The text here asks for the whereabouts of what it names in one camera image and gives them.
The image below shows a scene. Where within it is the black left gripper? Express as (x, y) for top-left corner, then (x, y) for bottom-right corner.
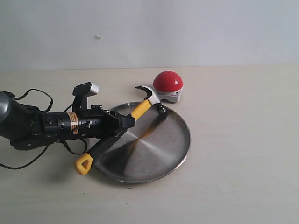
(76, 105), (135, 139)

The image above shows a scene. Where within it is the yellow black claw hammer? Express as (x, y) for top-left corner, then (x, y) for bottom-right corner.
(74, 85), (168, 175)

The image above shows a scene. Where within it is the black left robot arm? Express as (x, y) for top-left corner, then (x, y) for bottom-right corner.
(0, 91), (135, 151)

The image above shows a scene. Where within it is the red dome push button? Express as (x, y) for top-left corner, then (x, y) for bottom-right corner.
(153, 70), (184, 103)

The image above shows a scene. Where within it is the round stainless steel plate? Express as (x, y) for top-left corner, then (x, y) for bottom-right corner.
(87, 102), (191, 184)

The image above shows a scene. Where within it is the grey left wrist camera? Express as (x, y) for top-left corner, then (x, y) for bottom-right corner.
(72, 82), (99, 112)

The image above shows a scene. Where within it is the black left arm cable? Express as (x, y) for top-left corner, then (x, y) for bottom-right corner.
(0, 88), (89, 170)

